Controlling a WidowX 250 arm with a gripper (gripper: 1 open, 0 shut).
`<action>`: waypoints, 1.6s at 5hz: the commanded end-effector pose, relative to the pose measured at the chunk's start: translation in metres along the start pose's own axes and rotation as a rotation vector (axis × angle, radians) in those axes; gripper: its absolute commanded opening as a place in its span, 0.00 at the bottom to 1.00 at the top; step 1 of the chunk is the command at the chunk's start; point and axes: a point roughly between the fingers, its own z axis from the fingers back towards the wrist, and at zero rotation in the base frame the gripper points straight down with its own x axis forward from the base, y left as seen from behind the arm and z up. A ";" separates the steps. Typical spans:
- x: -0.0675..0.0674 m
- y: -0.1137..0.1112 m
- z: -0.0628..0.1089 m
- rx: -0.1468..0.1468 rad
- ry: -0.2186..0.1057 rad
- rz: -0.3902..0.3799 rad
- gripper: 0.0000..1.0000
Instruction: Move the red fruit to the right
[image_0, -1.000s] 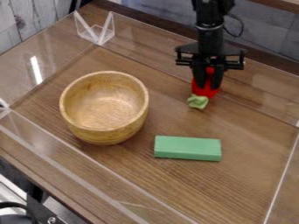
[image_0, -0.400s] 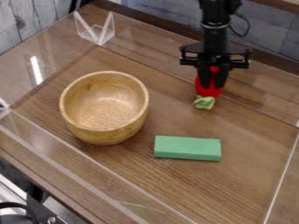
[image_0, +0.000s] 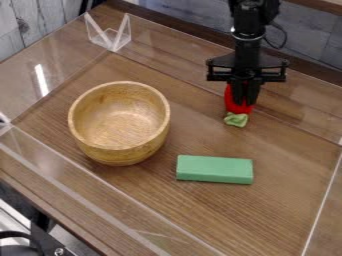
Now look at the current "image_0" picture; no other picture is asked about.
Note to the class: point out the red plush strawberry toy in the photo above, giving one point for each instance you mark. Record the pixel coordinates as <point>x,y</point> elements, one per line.
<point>237,113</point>

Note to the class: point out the clear acrylic tray enclosure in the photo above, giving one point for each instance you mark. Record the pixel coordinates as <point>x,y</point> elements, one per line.
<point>136,211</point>

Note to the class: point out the wooden bowl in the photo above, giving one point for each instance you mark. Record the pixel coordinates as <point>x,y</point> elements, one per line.
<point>119,122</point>

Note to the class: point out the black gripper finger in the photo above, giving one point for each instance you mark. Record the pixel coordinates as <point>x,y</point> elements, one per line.
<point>253,90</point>
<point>238,90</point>

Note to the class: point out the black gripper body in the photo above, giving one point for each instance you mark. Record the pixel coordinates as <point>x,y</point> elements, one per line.
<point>226,67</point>

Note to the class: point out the green rectangular sponge block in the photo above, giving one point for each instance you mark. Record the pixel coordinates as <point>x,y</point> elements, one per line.
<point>214,169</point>

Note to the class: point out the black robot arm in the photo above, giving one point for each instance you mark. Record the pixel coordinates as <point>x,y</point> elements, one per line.
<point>251,15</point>

